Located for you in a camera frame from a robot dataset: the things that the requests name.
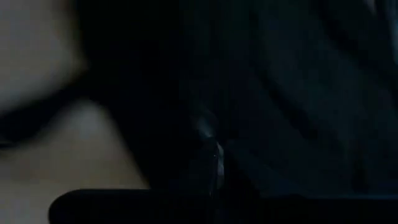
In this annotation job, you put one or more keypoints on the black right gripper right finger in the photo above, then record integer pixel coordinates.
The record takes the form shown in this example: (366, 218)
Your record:
(239, 177)

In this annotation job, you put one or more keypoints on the black backpack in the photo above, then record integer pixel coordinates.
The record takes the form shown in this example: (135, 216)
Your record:
(280, 93)

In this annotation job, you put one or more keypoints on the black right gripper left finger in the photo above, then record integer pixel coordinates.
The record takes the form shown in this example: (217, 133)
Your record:
(203, 174)

